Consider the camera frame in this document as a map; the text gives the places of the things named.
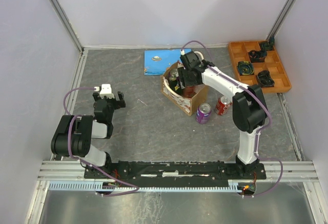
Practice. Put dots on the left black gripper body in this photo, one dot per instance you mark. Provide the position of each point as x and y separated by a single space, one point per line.
112 104

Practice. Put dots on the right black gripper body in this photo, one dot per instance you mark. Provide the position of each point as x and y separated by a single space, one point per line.
184 74

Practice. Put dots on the green glass bottle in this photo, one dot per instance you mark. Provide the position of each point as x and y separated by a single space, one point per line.
175 86

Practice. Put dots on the purple fanta can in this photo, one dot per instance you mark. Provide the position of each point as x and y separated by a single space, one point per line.
203 113
173 74

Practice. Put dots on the red cola can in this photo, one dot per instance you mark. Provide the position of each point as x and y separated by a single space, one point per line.
222 105

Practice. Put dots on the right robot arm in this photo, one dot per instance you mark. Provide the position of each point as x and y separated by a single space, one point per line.
248 105

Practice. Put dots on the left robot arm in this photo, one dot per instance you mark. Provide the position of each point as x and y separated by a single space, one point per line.
73 138

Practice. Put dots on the blue patterned cloth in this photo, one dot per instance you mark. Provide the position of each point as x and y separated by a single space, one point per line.
156 62

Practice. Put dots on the rolled blue green sock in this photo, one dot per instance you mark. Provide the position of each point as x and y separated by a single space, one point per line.
245 68

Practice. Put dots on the orange compartment tray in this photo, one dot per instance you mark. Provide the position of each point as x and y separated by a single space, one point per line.
239 51

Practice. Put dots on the rolled dark sock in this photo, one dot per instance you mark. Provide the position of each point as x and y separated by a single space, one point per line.
257 56

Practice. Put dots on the rolled black sock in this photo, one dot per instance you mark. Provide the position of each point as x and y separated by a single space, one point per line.
264 79

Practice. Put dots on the dark sock in corner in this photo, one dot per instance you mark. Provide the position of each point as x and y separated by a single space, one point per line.
268 45

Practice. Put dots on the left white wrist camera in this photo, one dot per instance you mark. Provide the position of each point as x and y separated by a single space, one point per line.
106 91

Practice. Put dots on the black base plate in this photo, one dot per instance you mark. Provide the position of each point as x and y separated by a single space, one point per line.
144 173

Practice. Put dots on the aluminium frame rail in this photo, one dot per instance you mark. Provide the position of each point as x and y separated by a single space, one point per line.
293 171

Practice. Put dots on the blue cable duct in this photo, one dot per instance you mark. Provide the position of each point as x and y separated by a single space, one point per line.
99 186

